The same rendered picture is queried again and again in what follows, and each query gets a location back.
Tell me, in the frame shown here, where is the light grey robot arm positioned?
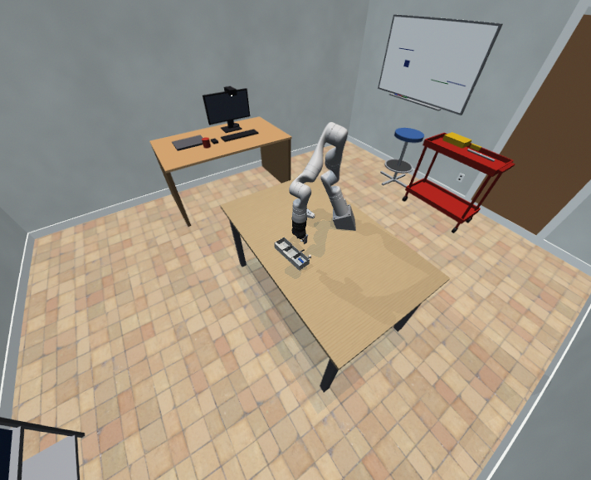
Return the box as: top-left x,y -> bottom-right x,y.
289,122 -> 349,217

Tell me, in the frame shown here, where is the white three-compartment bin rack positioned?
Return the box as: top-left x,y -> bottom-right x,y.
274,238 -> 310,270

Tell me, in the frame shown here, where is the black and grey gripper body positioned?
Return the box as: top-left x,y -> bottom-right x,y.
291,209 -> 315,239

